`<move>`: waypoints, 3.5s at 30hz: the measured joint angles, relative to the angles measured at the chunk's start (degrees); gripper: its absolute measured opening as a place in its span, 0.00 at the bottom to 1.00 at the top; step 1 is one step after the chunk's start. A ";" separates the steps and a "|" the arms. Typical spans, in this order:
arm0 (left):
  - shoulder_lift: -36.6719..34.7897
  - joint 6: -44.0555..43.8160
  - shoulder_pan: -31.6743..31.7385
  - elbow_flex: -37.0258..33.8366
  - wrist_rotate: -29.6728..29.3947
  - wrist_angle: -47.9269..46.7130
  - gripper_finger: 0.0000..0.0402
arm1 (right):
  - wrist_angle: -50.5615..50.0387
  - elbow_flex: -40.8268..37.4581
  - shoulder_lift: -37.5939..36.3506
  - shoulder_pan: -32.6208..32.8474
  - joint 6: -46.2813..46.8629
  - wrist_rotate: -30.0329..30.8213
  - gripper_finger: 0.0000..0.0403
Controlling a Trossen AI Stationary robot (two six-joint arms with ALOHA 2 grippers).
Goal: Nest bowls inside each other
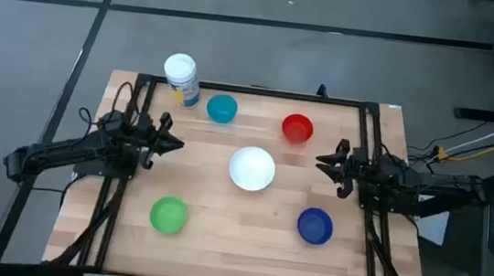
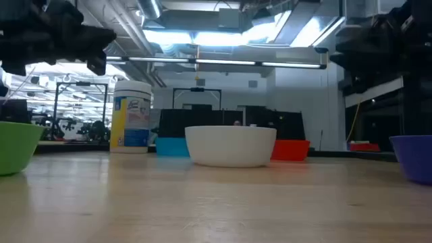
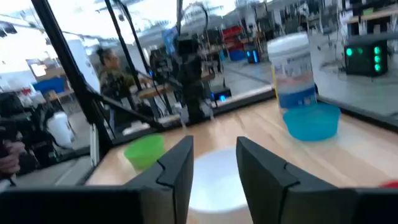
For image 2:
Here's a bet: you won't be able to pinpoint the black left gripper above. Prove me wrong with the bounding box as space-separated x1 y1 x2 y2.
0 6 117 77

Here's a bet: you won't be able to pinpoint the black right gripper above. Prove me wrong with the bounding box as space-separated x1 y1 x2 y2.
329 2 411 96

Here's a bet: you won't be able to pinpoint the red plastic bowl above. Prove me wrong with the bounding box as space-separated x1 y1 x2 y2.
270 139 311 162

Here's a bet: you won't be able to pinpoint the cyan plastic bowl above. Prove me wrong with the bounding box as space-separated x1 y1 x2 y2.
155 136 190 158

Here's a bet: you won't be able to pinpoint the purple plastic bowl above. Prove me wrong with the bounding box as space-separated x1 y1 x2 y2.
389 134 432 186

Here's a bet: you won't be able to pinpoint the white cup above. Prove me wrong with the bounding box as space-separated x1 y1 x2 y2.
109 80 153 155

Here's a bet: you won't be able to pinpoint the red bin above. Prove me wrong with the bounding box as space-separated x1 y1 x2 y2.
349 141 381 153

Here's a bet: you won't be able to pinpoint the black equipment box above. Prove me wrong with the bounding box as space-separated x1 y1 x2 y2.
0 99 31 124

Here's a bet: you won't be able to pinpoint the black partition panels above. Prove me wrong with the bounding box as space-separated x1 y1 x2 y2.
158 104 306 141

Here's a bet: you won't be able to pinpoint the long ceiling light strip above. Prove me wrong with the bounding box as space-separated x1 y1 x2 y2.
105 55 327 70

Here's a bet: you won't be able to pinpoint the green plastic bowl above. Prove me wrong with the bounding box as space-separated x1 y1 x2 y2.
0 121 46 177

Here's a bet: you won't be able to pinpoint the white plastic bowl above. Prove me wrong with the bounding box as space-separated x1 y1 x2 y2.
184 125 277 169

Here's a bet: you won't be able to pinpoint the tall black gantry frame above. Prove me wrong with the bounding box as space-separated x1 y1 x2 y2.
52 81 109 141

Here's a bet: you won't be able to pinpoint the yellow hanging cable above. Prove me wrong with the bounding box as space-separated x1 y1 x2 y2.
346 99 362 143

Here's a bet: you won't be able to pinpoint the black table rail frame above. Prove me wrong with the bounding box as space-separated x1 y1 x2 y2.
33 143 398 163

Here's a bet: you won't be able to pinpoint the small black gantry frame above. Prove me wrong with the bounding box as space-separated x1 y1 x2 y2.
172 87 223 111

